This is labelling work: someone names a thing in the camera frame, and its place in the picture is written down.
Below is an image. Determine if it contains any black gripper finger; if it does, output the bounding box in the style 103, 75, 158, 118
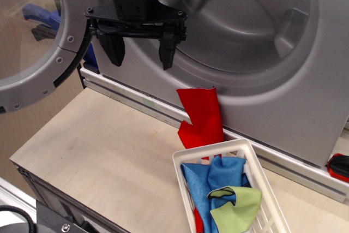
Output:
97, 31, 125, 67
159, 33, 177, 70

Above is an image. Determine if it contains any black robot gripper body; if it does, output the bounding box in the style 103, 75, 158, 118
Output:
85, 0, 187, 47

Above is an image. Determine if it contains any blue cloth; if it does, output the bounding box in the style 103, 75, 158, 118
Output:
180, 156, 246, 232

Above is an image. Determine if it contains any small red cloth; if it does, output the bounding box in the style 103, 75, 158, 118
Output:
194, 207, 204, 233

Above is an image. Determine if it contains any light green cloth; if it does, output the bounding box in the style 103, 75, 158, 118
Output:
207, 186, 262, 232

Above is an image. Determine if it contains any grey washing machine body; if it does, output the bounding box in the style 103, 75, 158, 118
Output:
93, 0, 348, 166

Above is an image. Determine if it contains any white plastic laundry basket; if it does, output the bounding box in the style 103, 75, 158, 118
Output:
172, 139, 291, 232

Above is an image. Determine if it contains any blue object behind door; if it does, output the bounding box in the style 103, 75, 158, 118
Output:
22, 3, 61, 30

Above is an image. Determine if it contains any red cloth on table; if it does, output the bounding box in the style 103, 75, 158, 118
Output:
177, 87, 225, 149

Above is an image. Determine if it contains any grey round washer door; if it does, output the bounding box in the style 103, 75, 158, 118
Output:
1, 0, 107, 114

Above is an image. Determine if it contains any red and black tool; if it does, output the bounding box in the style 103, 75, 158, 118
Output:
327, 153, 348, 183

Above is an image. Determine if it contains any black metal bracket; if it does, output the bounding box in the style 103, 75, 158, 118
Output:
36, 200, 87, 233

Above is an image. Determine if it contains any black cable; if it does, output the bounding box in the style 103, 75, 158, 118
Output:
0, 205, 36, 233

